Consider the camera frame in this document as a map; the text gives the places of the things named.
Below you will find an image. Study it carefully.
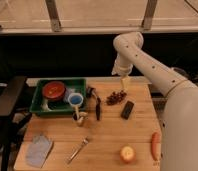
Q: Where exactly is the black rectangular block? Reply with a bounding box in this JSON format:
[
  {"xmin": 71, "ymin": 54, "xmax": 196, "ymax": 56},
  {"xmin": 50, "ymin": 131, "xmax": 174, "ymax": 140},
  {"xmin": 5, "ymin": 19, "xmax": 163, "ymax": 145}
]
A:
[{"xmin": 121, "ymin": 101, "xmax": 134, "ymax": 119}]

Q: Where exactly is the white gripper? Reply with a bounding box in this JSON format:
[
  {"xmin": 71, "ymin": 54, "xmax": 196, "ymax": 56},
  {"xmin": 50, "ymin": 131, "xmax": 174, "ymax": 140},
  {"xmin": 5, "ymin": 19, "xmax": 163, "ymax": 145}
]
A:
[{"xmin": 111, "ymin": 59, "xmax": 133, "ymax": 91}]

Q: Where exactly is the black office chair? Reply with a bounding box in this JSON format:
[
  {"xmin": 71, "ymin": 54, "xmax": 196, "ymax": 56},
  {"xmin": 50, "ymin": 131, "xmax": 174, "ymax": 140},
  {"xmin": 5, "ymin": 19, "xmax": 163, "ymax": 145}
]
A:
[{"xmin": 0, "ymin": 76, "xmax": 32, "ymax": 171}]

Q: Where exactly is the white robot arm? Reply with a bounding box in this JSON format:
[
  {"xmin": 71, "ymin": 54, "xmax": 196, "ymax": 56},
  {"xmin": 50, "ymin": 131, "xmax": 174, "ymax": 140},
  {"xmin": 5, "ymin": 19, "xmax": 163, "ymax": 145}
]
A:
[{"xmin": 112, "ymin": 32, "xmax": 198, "ymax": 171}]

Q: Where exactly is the metal fork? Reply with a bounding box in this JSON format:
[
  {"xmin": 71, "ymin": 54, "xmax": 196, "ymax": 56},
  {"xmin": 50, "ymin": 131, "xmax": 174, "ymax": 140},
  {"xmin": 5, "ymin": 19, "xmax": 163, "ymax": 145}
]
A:
[{"xmin": 67, "ymin": 137, "xmax": 90, "ymax": 164}]

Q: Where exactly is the bunch of dark grapes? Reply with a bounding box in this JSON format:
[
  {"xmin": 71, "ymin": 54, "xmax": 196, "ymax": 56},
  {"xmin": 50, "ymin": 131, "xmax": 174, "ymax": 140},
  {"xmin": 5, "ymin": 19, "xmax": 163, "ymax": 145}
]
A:
[{"xmin": 106, "ymin": 90, "xmax": 127, "ymax": 105}]

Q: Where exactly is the red bowl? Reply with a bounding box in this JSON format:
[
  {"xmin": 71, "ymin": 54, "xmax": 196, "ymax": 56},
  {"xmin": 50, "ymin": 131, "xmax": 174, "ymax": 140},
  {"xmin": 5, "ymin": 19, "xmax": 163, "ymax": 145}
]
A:
[{"xmin": 42, "ymin": 81, "xmax": 66, "ymax": 101}]

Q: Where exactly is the green plastic bin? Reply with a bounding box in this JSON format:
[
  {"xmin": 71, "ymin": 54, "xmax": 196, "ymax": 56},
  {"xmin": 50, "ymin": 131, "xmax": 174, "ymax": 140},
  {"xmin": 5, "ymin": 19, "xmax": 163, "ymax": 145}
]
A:
[{"xmin": 29, "ymin": 78, "xmax": 86, "ymax": 117}]

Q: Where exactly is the blue cup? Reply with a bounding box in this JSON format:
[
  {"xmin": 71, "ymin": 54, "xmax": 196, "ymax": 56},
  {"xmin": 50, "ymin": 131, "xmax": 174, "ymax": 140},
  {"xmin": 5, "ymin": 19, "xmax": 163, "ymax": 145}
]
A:
[{"xmin": 68, "ymin": 93, "xmax": 84, "ymax": 106}]

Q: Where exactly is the white spoon in bin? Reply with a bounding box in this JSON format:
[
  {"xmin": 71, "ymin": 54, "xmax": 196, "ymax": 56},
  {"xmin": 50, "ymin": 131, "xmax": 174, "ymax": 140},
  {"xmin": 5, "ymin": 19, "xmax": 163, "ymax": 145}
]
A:
[{"xmin": 41, "ymin": 98, "xmax": 52, "ymax": 111}]

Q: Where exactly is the orange carrot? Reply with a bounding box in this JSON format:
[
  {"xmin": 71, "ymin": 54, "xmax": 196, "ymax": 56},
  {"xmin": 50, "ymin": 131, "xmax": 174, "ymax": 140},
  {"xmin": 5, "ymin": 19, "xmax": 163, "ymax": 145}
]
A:
[{"xmin": 151, "ymin": 132, "xmax": 160, "ymax": 161}]

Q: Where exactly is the black dish brush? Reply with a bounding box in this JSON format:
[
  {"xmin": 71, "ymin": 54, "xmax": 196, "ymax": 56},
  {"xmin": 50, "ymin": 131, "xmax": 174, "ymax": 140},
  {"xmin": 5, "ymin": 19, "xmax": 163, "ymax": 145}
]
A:
[{"xmin": 86, "ymin": 87, "xmax": 101, "ymax": 120}]

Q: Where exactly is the wooden handled scoop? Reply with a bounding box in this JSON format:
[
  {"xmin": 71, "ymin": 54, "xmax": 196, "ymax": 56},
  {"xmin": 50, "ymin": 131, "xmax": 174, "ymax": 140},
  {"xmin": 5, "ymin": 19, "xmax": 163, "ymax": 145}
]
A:
[{"xmin": 74, "ymin": 106, "xmax": 88, "ymax": 126}]

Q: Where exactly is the grey blue cloth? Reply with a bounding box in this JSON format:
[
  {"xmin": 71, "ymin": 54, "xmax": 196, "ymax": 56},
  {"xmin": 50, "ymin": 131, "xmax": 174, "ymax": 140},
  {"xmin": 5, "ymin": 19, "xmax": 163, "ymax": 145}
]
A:
[{"xmin": 25, "ymin": 135, "xmax": 53, "ymax": 168}]

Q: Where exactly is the yellow red apple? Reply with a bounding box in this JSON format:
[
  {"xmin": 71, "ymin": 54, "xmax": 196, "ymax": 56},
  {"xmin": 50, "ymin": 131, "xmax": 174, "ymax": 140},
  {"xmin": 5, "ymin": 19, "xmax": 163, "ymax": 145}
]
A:
[{"xmin": 120, "ymin": 146, "xmax": 135, "ymax": 163}]

